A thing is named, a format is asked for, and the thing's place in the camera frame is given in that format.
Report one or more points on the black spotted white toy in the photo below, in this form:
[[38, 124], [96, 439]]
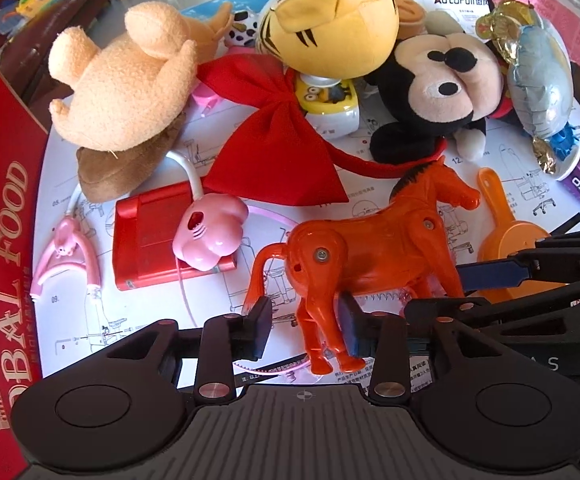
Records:
[[242, 30]]

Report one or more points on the brown plush toy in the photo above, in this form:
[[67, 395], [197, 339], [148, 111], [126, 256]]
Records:
[[115, 170]]

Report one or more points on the orange plastic toy horse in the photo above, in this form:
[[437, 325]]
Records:
[[369, 255]]

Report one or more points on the white printed instruction sheet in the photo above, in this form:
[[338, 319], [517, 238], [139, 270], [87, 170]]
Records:
[[529, 180]]

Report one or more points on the yellow tiger plush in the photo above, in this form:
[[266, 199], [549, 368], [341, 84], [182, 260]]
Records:
[[330, 45]]

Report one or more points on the light blue foil balloon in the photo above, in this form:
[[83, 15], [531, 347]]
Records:
[[539, 85]]

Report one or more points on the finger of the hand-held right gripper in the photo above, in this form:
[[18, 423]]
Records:
[[444, 308], [489, 275]]

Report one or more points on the yellow cartoon toy phone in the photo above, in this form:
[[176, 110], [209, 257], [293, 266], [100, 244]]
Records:
[[327, 115]]

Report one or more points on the small pink plastic toy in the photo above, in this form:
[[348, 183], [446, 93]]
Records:
[[205, 102]]

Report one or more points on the red cardboard box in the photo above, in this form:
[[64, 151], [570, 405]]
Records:
[[0, 260]]

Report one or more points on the black mouse plush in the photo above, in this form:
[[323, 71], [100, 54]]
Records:
[[434, 85]]

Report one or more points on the red plastic toy case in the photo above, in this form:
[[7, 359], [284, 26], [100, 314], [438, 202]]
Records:
[[145, 235]]

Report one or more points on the pink cloth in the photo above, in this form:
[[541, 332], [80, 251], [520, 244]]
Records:
[[569, 10]]

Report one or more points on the orange plastic toy scoop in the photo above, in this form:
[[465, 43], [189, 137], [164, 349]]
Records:
[[494, 200]]

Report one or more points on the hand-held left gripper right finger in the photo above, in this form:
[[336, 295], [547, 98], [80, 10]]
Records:
[[350, 325]]

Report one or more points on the pink toy stethoscope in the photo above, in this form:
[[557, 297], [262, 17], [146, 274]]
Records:
[[215, 225]]

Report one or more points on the brown leather sofa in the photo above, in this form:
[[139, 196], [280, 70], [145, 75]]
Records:
[[45, 40]]

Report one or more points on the red fabric bow headband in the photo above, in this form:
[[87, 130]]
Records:
[[275, 160]]

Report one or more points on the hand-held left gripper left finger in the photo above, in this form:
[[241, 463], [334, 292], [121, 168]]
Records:
[[262, 330]]

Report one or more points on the peach plush bear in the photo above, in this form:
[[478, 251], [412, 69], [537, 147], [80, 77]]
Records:
[[125, 85]]

